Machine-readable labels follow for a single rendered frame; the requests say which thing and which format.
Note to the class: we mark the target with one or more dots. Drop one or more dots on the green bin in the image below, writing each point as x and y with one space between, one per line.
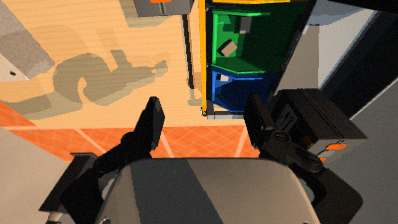
265 47

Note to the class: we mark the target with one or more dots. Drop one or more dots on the yellow thin bar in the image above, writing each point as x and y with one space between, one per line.
202 51

